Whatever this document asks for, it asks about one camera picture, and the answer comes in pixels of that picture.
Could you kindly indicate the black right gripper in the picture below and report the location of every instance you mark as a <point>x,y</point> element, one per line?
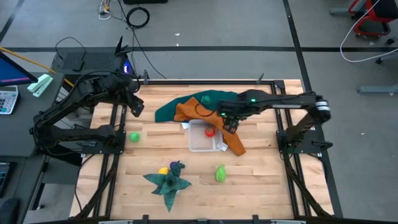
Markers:
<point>233,113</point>

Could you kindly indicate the grey calculator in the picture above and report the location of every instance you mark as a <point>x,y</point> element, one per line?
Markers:
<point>7,99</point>

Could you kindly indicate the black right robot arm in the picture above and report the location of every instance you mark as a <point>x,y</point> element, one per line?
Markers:
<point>289,101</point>

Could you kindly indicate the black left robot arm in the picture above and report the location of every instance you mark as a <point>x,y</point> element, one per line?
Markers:
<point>68,105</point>

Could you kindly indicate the yellow toy lemon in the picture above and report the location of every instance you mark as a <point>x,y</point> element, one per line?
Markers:
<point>163,170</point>

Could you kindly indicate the black computer tower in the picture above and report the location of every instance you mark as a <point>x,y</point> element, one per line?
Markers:
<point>93,60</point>

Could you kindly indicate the black wifi antenna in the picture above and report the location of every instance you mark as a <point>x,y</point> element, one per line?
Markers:
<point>119,46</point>

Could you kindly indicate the small black device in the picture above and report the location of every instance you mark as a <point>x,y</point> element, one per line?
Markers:
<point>77,65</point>

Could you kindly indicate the dark green cloth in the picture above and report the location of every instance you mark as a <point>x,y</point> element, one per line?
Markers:
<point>168,112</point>

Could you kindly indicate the mint green stapler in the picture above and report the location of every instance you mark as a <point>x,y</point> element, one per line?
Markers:
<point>40,84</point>

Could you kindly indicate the black computer mouse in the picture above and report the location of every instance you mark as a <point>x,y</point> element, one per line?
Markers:
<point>7,211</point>

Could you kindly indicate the light green toy pear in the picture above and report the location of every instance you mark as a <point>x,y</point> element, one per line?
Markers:
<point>220,173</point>

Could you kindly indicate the green toy ball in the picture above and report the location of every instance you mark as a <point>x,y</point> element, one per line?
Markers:
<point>134,137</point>

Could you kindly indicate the red toy tomato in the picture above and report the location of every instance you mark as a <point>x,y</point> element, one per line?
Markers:
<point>210,132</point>

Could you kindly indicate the red and black stool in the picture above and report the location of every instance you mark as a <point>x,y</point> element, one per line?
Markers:
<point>385,9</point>

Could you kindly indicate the computer monitor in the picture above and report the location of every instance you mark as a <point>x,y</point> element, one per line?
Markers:
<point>9,73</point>

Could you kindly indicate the dark grey desk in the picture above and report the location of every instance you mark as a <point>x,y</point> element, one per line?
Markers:
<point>28,124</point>

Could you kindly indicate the clear plastic tupperware container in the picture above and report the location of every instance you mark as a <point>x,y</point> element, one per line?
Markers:
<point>202,144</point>

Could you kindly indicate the black box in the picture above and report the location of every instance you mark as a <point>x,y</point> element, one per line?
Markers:
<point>144,1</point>

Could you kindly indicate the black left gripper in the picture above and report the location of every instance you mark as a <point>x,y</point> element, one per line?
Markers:
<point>135,100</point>

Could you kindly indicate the orange cloth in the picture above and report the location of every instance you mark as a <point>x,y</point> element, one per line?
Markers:
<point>189,113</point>

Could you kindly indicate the black table frame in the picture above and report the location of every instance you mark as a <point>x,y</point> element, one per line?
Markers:
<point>205,82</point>

